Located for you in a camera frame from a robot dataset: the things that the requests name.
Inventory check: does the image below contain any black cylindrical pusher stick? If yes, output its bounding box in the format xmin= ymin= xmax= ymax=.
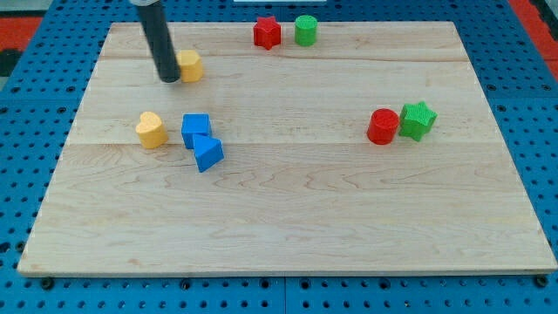
xmin=134 ymin=0 xmax=180 ymax=83

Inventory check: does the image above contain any yellow hexagon block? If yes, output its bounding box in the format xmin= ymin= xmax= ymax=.
xmin=177 ymin=50 xmax=204 ymax=83

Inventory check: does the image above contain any red star block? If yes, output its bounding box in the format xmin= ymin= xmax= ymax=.
xmin=253 ymin=16 xmax=282 ymax=51

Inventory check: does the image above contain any green star block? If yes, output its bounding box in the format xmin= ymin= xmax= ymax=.
xmin=398 ymin=101 xmax=438 ymax=141

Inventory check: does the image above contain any blue cube block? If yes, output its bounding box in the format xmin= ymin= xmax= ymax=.
xmin=181 ymin=113 xmax=212 ymax=149

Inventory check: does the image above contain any yellow heart block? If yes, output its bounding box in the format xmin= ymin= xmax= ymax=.
xmin=135 ymin=112 xmax=169 ymax=149

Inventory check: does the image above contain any blue triangle block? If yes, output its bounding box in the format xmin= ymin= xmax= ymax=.
xmin=193 ymin=134 xmax=224 ymax=173

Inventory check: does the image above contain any green cylinder block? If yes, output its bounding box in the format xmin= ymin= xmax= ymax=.
xmin=295 ymin=15 xmax=317 ymax=46

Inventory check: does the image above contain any light wooden board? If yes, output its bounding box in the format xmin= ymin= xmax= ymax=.
xmin=17 ymin=22 xmax=557 ymax=277

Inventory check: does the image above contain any red cylinder block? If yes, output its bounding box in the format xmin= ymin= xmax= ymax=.
xmin=366 ymin=108 xmax=399 ymax=145

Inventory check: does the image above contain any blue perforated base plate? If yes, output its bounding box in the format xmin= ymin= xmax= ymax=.
xmin=1 ymin=0 xmax=557 ymax=313

